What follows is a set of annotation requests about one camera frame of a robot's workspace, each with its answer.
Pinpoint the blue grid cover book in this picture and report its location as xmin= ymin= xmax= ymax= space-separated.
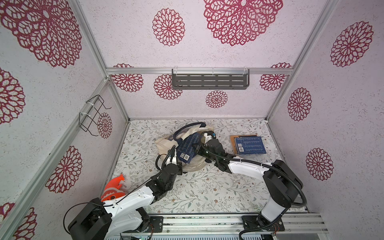
xmin=235 ymin=136 xmax=267 ymax=155

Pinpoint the cream canvas tote bag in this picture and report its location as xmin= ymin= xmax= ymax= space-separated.
xmin=155 ymin=122 xmax=214 ymax=173

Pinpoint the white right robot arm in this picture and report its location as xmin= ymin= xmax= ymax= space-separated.
xmin=198 ymin=131 xmax=307 ymax=224

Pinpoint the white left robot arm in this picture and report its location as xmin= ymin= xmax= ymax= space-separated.
xmin=65 ymin=157 xmax=182 ymax=240

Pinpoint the red plastic object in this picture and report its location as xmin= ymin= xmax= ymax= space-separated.
xmin=101 ymin=174 xmax=126 ymax=202

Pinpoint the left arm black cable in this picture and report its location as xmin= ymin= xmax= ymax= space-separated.
xmin=154 ymin=145 xmax=178 ymax=172

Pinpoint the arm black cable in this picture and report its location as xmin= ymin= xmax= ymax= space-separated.
xmin=154 ymin=145 xmax=178 ymax=172
xmin=199 ymin=143 xmax=308 ymax=240

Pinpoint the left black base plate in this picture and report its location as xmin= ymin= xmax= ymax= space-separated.
xmin=132 ymin=216 xmax=164 ymax=233

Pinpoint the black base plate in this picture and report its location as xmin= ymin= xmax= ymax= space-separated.
xmin=132 ymin=216 xmax=164 ymax=233
xmin=242 ymin=215 xmax=285 ymax=232

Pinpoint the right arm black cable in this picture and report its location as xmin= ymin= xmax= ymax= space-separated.
xmin=199 ymin=143 xmax=308 ymax=240

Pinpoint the grey slotted wall shelf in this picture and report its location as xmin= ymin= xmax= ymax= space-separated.
xmin=171 ymin=69 xmax=250 ymax=90

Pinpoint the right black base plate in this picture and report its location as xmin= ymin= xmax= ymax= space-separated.
xmin=242 ymin=215 xmax=285 ymax=232

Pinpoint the black wire wall rack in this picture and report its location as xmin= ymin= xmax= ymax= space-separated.
xmin=78 ymin=95 xmax=113 ymax=139

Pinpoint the aluminium front rail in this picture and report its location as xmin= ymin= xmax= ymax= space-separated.
xmin=104 ymin=212 xmax=329 ymax=240

